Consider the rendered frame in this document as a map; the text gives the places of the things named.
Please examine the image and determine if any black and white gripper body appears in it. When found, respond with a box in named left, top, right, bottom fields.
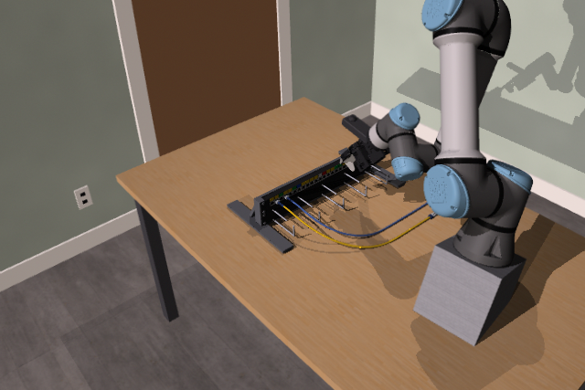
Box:
left=348, top=131, right=389, bottom=173

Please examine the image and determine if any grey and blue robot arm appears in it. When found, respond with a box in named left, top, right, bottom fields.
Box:
left=342, top=0, right=533, bottom=269

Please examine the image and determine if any black network port rack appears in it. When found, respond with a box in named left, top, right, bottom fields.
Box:
left=228, top=156, right=406, bottom=253

